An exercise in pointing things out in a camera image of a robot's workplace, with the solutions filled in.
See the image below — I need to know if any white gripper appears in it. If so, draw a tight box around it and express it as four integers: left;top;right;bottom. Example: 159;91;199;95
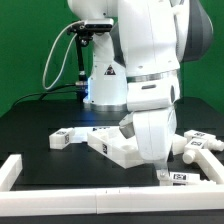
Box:
119;107;177;184

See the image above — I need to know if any white square tabletop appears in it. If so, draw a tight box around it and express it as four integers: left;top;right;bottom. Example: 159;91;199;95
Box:
87;126;187;169

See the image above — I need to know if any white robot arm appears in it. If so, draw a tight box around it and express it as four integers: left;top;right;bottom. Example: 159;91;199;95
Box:
67;0;213;181

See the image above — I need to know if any white flat tag plate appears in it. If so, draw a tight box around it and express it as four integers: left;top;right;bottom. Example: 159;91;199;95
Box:
71;126;107;143

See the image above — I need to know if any white U-shaped fence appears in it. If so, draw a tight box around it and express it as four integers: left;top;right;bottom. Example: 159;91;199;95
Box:
0;154;224;217

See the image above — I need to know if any black cable on table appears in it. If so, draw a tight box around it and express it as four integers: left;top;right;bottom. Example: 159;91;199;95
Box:
12;83;81;108

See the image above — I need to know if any black camera on stand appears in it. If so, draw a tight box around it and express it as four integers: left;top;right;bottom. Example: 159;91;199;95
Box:
67;18;114;101

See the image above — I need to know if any grey camera cable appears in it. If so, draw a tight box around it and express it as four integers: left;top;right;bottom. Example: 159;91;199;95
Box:
42;20;84;92

